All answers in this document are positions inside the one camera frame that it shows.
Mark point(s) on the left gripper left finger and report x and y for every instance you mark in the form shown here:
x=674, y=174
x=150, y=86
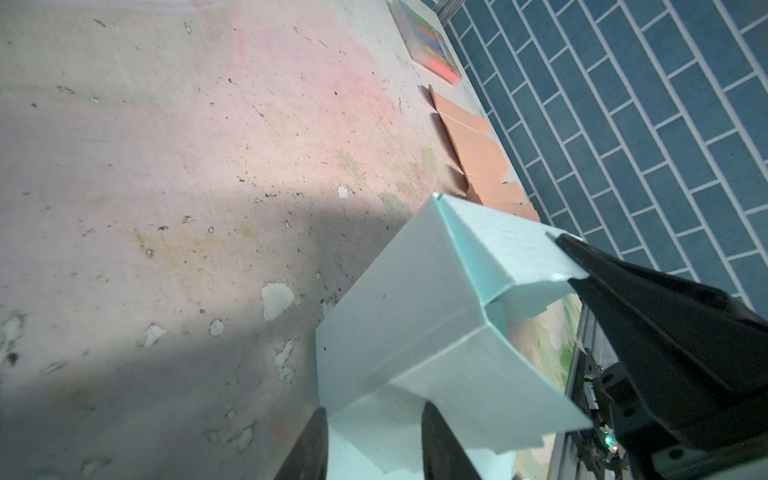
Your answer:
x=308, y=458

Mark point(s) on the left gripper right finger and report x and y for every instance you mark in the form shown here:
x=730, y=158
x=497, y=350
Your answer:
x=442, y=455

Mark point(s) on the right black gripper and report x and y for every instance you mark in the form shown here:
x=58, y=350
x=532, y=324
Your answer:
x=694, y=403

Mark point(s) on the light blue paper box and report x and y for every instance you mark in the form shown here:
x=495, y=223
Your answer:
x=428, y=322

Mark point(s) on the pink flat paper box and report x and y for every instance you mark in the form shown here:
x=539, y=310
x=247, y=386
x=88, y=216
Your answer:
x=482, y=160

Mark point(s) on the pack of coloured markers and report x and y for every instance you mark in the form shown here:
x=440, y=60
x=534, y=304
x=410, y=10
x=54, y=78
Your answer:
x=426, y=45

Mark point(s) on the aluminium mounting rail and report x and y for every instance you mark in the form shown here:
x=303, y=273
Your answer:
x=579, y=450

